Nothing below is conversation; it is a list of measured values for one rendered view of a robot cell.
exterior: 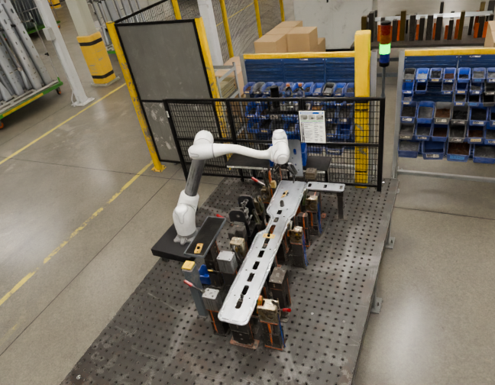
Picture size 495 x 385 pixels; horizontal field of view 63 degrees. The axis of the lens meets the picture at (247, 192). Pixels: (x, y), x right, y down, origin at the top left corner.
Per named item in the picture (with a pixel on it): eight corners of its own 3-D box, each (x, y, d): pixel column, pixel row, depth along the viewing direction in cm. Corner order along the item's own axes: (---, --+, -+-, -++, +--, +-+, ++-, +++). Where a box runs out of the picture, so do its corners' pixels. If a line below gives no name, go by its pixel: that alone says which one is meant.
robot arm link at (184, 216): (175, 237, 317) (168, 215, 304) (178, 222, 332) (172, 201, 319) (195, 235, 316) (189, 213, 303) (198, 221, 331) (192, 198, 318)
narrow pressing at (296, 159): (303, 176, 325) (299, 140, 305) (289, 176, 329) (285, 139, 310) (303, 176, 325) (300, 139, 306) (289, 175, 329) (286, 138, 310)
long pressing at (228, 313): (251, 328, 218) (250, 326, 217) (214, 320, 226) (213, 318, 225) (308, 182, 320) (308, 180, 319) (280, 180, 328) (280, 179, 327)
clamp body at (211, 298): (227, 339, 248) (215, 301, 227) (211, 335, 252) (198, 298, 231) (233, 326, 255) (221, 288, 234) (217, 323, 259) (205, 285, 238)
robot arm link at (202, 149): (211, 146, 278) (212, 137, 289) (185, 149, 279) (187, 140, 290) (214, 162, 285) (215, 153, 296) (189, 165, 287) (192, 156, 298)
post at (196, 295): (207, 318, 263) (191, 272, 238) (197, 316, 265) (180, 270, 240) (211, 309, 268) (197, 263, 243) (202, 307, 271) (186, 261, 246)
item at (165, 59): (241, 175, 527) (209, 13, 413) (237, 181, 518) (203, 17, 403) (158, 166, 583) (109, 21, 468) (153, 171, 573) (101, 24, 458)
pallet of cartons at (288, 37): (305, 105, 672) (300, 41, 612) (262, 102, 708) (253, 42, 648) (327, 78, 755) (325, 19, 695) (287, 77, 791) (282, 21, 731)
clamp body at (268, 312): (285, 353, 235) (278, 313, 214) (261, 347, 240) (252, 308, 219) (289, 338, 242) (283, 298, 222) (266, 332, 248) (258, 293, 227)
